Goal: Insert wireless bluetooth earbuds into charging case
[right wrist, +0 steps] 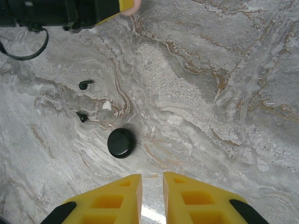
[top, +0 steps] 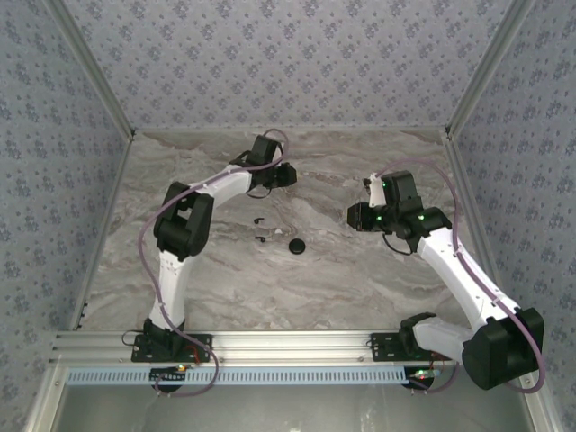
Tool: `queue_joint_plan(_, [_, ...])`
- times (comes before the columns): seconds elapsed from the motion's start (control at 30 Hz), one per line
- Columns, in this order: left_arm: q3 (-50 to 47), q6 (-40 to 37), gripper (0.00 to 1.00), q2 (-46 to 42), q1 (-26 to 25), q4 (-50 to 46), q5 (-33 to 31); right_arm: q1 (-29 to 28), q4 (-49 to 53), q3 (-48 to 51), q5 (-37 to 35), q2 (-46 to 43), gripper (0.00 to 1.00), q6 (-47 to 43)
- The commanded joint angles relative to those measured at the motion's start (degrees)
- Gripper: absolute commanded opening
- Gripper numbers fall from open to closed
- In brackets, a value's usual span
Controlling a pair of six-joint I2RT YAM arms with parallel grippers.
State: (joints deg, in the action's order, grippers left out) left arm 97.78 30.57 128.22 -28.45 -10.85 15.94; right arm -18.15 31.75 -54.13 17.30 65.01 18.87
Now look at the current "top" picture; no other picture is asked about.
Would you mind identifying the aluminium frame post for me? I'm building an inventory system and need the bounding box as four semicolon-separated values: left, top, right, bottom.
444;0;539;139
42;0;138;139

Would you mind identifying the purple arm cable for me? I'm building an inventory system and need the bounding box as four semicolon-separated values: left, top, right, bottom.
373;157;548;395
138;128;290;334

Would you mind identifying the long aluminium base rail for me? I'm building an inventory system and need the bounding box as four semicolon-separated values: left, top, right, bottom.
49;329;540;366

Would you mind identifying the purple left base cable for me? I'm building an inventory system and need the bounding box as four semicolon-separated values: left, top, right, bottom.
151;346;221;399

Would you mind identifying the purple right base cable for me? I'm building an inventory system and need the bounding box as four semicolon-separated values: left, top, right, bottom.
407;355;461;395

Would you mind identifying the slotted pale blue cable duct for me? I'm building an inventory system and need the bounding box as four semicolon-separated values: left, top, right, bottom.
66;364;411;386

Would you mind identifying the wide aluminium side rail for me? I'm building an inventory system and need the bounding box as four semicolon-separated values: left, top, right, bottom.
442;128;515;329

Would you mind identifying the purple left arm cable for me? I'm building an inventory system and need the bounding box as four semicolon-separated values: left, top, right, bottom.
138;128;290;334

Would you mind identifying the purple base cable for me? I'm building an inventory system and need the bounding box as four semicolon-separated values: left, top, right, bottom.
407;355;461;395
151;346;221;399

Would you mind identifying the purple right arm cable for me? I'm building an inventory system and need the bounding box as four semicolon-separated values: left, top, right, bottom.
373;157;548;395

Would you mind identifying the grey metal base panel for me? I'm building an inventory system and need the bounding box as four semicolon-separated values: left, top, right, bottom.
26;363;566;432

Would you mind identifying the thin aluminium side rail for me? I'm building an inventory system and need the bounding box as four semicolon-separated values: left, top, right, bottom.
69;133;136;333

